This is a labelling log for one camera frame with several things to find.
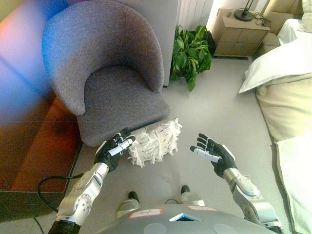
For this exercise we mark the black right robot foot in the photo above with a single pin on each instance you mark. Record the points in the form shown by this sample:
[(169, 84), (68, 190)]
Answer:
[(185, 189)]

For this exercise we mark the black table lamp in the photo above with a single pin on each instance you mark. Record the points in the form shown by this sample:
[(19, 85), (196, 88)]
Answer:
[(243, 15)]

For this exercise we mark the beige wooden nightstand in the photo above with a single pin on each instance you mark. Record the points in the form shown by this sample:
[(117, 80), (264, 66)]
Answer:
[(239, 36)]

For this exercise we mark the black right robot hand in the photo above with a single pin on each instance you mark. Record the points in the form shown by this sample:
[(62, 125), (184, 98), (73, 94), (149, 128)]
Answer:
[(220, 156)]

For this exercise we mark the white fringed pillow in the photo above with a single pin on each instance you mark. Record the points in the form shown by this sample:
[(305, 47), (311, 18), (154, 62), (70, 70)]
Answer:
[(156, 143)]

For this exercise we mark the grey robot torso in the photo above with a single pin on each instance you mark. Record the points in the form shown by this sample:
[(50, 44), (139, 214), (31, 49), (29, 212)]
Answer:
[(185, 221)]

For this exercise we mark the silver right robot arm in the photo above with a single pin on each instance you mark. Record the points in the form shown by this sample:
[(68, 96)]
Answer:
[(253, 202)]

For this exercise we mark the beige padded headboard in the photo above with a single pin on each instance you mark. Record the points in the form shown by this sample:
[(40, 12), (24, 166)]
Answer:
[(278, 12)]

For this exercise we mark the green potted plant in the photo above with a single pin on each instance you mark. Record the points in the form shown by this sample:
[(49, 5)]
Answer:
[(190, 53)]

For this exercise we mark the silver left robot leg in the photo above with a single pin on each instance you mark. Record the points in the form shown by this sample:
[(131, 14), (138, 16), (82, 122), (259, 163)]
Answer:
[(126, 208)]

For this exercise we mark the grey fabric armchair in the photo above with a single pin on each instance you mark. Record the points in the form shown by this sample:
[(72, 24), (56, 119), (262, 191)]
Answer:
[(109, 97)]

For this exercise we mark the white duvet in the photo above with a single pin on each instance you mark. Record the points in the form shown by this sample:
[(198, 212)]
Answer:
[(275, 65)]

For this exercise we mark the white bed pillow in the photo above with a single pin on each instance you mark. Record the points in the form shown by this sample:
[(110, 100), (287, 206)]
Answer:
[(291, 30)]

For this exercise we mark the black robot foot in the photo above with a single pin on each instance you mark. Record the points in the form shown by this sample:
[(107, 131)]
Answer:
[(185, 189), (133, 195)]

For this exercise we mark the silver robot leg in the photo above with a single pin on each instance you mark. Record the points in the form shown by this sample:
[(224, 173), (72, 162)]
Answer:
[(126, 208), (192, 198)]

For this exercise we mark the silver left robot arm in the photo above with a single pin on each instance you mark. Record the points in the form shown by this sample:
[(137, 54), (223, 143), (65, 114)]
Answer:
[(80, 197)]

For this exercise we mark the black left robot foot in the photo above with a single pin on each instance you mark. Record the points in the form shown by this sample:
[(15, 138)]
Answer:
[(133, 195)]

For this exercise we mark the silver right robot leg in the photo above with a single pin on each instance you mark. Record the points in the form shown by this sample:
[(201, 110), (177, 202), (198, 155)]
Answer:
[(192, 198)]

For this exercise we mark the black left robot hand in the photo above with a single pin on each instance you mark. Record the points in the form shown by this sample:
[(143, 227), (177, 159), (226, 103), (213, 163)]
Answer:
[(107, 153)]

